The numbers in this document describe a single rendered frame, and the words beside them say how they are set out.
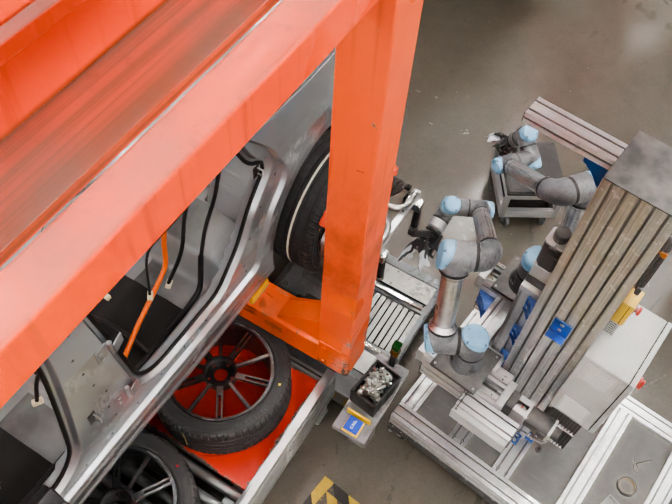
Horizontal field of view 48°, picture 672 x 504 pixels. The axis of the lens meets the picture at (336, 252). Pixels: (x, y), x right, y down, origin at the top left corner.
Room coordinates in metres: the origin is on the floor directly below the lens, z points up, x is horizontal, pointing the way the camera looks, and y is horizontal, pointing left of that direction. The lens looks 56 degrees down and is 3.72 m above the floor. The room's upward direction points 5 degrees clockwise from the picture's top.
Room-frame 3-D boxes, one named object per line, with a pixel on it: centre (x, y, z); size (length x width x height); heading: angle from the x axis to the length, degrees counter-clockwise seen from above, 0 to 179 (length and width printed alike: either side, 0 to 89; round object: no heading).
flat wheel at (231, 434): (1.45, 0.49, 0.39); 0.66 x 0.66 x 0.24
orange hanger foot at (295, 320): (1.72, 0.24, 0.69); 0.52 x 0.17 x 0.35; 62
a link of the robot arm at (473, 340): (1.45, -0.58, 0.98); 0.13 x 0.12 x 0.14; 89
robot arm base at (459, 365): (1.45, -0.59, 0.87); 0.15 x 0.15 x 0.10
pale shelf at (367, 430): (1.40, -0.22, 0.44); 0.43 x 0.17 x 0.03; 152
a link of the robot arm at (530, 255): (1.86, -0.88, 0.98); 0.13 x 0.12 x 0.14; 114
